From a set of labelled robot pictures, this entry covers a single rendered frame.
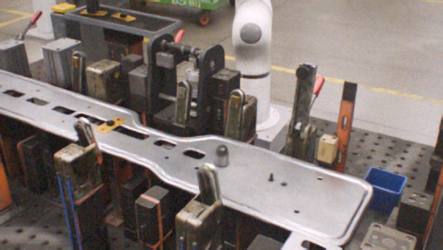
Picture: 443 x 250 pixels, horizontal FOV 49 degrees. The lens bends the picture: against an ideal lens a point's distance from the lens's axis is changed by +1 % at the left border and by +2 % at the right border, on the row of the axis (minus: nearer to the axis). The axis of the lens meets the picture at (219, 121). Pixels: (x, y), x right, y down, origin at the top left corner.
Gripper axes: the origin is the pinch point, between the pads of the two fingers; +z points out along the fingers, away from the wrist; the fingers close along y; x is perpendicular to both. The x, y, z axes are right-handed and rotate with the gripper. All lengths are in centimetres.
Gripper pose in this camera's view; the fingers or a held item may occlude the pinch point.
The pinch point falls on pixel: (92, 5)
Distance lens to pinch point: 167.8
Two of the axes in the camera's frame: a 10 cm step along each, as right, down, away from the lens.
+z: 0.0, 8.7, 4.9
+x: 9.7, 1.3, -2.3
